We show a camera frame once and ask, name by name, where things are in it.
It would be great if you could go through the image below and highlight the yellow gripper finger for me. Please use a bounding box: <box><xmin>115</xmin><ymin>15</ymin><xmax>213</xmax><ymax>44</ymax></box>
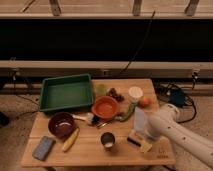
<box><xmin>140</xmin><ymin>142</ymin><xmax>152</xmax><ymax>154</ymax></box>

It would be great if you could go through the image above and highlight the wooden felt eraser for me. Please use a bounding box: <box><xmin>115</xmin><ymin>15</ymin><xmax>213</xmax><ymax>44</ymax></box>
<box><xmin>127</xmin><ymin>130</ymin><xmax>144</xmax><ymax>147</ymax></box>

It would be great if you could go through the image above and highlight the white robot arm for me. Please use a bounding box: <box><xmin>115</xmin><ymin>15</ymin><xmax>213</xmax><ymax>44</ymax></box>
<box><xmin>142</xmin><ymin>103</ymin><xmax>213</xmax><ymax>169</ymax></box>

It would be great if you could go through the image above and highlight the red orange bowl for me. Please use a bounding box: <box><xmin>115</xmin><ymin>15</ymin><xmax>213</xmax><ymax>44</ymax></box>
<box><xmin>91</xmin><ymin>96</ymin><xmax>120</xmax><ymax>120</ymax></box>

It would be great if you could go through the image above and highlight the dark maroon bowl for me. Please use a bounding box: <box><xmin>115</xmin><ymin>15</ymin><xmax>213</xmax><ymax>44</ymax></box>
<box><xmin>48</xmin><ymin>112</ymin><xmax>75</xmax><ymax>139</ymax></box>

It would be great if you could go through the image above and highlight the light blue cloth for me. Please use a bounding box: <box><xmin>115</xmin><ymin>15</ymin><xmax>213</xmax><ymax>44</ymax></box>
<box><xmin>133</xmin><ymin>107</ymin><xmax>147</xmax><ymax>135</ymax></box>

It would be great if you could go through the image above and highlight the metal cup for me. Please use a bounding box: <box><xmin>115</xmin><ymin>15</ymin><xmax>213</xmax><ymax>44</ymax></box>
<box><xmin>100</xmin><ymin>132</ymin><xmax>115</xmax><ymax>149</ymax></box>

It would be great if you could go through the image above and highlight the green pepper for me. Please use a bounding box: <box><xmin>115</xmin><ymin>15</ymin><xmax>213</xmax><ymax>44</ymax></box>
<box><xmin>115</xmin><ymin>103</ymin><xmax>136</xmax><ymax>122</ymax></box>

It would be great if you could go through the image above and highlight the wooden table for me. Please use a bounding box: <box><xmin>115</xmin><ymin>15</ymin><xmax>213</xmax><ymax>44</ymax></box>
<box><xmin>20</xmin><ymin>78</ymin><xmax>177</xmax><ymax>168</ymax></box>

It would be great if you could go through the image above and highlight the orange fruit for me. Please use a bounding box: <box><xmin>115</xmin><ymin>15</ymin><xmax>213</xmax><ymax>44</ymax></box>
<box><xmin>138</xmin><ymin>96</ymin><xmax>151</xmax><ymax>108</ymax></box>

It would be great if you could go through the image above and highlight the dark grape bunch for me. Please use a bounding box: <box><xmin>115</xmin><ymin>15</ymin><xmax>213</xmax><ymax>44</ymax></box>
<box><xmin>107</xmin><ymin>88</ymin><xmax>125</xmax><ymax>102</ymax></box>

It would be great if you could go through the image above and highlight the green apple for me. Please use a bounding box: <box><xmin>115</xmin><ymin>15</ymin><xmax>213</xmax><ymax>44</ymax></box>
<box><xmin>96</xmin><ymin>84</ymin><xmax>107</xmax><ymax>96</ymax></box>

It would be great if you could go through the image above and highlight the green plastic tray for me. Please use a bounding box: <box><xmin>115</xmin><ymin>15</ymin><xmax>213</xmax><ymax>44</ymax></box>
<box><xmin>39</xmin><ymin>74</ymin><xmax>94</xmax><ymax>112</ymax></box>

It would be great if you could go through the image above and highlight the blue sponge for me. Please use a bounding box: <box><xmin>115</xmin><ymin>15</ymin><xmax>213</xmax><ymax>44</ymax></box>
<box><xmin>32</xmin><ymin>136</ymin><xmax>55</xmax><ymax>161</ymax></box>

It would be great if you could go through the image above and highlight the black floor cable bundle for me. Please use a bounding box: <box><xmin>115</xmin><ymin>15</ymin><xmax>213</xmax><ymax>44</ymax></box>
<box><xmin>155</xmin><ymin>83</ymin><xmax>198</xmax><ymax>124</ymax></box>

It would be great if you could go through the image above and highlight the white handled brush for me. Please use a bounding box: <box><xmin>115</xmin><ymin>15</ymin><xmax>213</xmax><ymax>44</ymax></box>
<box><xmin>72</xmin><ymin>113</ymin><xmax>99</xmax><ymax>125</ymax></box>

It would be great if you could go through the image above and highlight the black hanging cable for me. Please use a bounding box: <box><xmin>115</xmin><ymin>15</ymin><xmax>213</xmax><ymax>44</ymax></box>
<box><xmin>118</xmin><ymin>10</ymin><xmax>157</xmax><ymax>76</ymax></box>

